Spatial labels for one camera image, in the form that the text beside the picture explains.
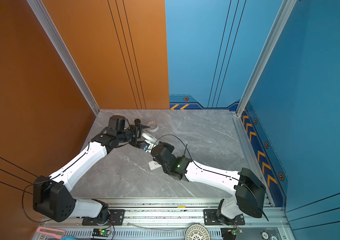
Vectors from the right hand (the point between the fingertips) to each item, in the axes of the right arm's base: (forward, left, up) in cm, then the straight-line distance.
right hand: (160, 142), depth 77 cm
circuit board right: (-37, -33, -22) cm, 54 cm away
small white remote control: (+1, +5, +3) cm, 5 cm away
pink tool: (-37, +49, -21) cm, 64 cm away
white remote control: (-4, +5, -19) cm, 20 cm away
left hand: (+5, +5, +4) cm, 8 cm away
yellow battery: (-25, -11, -24) cm, 36 cm away
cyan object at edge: (-39, +40, -17) cm, 58 cm away
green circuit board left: (-36, +28, -22) cm, 51 cm away
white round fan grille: (-36, -18, -20) cm, 45 cm away
